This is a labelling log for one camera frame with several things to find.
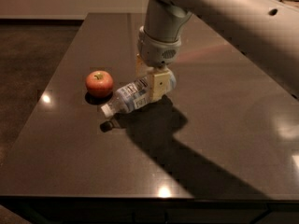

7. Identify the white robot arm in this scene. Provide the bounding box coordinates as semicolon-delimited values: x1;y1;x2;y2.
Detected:
137;0;299;97

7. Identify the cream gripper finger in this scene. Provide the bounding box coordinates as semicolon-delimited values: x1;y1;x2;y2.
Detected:
147;67;171;102
135;54;149;77

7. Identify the blue plastic water bottle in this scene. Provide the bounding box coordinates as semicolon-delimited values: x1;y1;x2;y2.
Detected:
101;71;177;118

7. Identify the red apple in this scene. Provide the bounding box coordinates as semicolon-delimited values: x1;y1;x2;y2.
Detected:
85;71;114;98

